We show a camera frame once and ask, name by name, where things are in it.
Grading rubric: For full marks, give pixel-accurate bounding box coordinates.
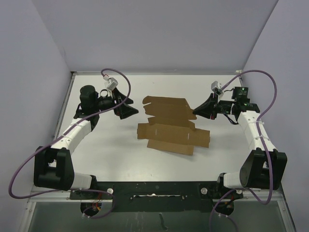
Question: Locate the purple cable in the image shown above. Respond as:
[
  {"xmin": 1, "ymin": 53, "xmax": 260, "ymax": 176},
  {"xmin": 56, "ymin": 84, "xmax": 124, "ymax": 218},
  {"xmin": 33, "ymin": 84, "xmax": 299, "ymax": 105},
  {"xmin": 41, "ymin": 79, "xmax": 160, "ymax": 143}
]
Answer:
[
  {"xmin": 209, "ymin": 70, "xmax": 278, "ymax": 232},
  {"xmin": 8, "ymin": 68, "xmax": 132, "ymax": 219}
]

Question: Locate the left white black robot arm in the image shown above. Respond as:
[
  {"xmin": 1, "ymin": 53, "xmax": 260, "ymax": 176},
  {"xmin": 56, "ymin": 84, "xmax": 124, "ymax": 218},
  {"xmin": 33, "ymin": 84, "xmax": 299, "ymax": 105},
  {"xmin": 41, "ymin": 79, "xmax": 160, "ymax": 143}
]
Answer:
[{"xmin": 34, "ymin": 85, "xmax": 138, "ymax": 199}]

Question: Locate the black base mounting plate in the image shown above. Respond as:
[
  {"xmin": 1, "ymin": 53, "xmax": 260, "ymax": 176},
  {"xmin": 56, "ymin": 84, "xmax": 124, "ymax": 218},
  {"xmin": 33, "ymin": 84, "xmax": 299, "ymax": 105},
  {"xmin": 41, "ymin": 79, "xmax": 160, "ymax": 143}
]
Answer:
[{"xmin": 70, "ymin": 181, "xmax": 243, "ymax": 213}]

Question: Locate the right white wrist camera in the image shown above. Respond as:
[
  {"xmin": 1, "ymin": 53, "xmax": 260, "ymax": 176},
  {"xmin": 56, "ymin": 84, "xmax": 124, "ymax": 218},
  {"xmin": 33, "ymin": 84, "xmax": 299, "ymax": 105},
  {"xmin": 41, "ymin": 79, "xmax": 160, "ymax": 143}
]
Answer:
[{"xmin": 211, "ymin": 81, "xmax": 224, "ymax": 100}]

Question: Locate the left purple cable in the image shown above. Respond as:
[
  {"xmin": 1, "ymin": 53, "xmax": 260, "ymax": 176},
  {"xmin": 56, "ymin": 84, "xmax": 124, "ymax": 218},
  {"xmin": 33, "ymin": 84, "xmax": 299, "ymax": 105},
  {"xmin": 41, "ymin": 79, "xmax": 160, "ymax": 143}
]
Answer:
[{"xmin": 8, "ymin": 68, "xmax": 132, "ymax": 219}]

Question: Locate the brown cardboard box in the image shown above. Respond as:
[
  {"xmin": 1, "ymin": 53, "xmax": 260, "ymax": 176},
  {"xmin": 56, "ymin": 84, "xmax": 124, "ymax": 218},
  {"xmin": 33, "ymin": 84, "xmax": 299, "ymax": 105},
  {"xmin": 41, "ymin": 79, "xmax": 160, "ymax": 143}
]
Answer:
[{"xmin": 137, "ymin": 96, "xmax": 211, "ymax": 156}]

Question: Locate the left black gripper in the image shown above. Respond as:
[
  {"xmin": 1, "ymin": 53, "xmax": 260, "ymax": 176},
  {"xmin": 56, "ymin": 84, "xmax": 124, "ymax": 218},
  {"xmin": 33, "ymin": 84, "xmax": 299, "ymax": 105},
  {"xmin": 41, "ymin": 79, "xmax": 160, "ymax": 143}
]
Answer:
[{"xmin": 93, "ymin": 87, "xmax": 139, "ymax": 118}]

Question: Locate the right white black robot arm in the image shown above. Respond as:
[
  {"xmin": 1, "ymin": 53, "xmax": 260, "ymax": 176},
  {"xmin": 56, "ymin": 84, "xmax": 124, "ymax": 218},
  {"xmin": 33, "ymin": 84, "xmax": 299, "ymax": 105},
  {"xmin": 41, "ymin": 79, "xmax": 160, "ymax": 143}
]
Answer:
[{"xmin": 193, "ymin": 82, "xmax": 287, "ymax": 198}]

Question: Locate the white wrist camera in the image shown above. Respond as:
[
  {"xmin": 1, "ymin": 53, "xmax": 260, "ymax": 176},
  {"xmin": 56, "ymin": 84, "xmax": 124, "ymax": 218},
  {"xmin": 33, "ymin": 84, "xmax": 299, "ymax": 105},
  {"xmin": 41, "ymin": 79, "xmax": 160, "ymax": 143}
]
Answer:
[
  {"xmin": 211, "ymin": 81, "xmax": 224, "ymax": 100},
  {"xmin": 103, "ymin": 77, "xmax": 118, "ymax": 91}
]

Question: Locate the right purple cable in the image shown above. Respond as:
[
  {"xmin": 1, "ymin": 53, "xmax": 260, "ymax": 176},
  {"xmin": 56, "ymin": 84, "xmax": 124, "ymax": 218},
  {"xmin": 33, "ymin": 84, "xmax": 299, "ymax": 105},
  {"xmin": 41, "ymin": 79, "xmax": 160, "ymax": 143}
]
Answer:
[{"xmin": 209, "ymin": 70, "xmax": 278, "ymax": 232}]

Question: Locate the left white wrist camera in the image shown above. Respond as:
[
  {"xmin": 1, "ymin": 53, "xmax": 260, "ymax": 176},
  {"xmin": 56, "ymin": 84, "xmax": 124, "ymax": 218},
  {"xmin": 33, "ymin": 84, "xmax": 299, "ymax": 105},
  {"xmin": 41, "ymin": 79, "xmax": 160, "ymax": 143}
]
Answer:
[{"xmin": 103, "ymin": 77, "xmax": 118, "ymax": 91}]

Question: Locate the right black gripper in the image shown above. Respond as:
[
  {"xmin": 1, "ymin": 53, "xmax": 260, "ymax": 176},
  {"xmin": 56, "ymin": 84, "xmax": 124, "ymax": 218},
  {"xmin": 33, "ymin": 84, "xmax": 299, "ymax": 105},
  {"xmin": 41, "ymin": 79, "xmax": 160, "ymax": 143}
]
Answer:
[{"xmin": 193, "ymin": 92, "xmax": 235, "ymax": 120}]

